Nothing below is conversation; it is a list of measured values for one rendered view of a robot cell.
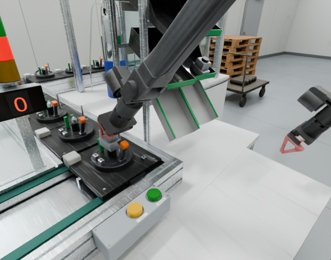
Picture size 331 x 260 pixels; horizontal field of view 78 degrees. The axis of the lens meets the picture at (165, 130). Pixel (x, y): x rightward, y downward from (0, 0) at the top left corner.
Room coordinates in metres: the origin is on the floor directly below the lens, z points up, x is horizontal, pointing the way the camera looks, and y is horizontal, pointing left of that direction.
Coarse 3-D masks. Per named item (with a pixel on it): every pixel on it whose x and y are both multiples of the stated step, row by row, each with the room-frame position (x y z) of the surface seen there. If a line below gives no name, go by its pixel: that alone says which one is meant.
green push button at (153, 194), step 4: (152, 188) 0.43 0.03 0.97; (148, 192) 0.41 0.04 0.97; (152, 192) 0.41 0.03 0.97; (156, 192) 0.42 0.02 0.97; (160, 192) 0.42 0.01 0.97; (148, 196) 0.40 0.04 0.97; (152, 196) 0.40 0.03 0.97; (156, 196) 0.40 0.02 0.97; (160, 196) 0.41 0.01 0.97; (152, 200) 0.39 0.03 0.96; (156, 200) 0.40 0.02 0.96
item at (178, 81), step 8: (136, 32) 0.82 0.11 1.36; (152, 32) 0.92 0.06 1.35; (160, 32) 0.92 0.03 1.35; (136, 40) 0.82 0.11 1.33; (152, 40) 0.93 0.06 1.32; (136, 48) 0.82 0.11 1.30; (152, 48) 0.90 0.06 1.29; (176, 72) 0.79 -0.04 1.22; (184, 72) 0.79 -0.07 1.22; (176, 80) 0.74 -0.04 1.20; (184, 80) 0.75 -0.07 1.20; (192, 80) 0.74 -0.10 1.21; (168, 88) 0.67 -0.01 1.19
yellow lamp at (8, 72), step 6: (6, 60) 0.49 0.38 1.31; (12, 60) 0.50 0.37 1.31; (0, 66) 0.48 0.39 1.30; (6, 66) 0.49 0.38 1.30; (12, 66) 0.50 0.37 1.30; (0, 72) 0.48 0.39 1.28; (6, 72) 0.48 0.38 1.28; (12, 72) 0.49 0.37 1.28; (18, 72) 0.51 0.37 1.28; (0, 78) 0.48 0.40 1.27; (6, 78) 0.48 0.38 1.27; (12, 78) 0.49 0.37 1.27; (18, 78) 0.50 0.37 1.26
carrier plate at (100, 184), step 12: (132, 144) 0.66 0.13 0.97; (84, 156) 0.58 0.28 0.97; (156, 156) 0.59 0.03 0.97; (72, 168) 0.52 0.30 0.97; (84, 168) 0.52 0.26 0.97; (132, 168) 0.52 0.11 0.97; (144, 168) 0.52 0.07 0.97; (84, 180) 0.46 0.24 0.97; (96, 180) 0.46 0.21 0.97; (108, 180) 0.46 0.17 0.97; (120, 180) 0.46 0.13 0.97; (96, 192) 0.42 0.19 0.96; (108, 192) 0.41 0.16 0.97
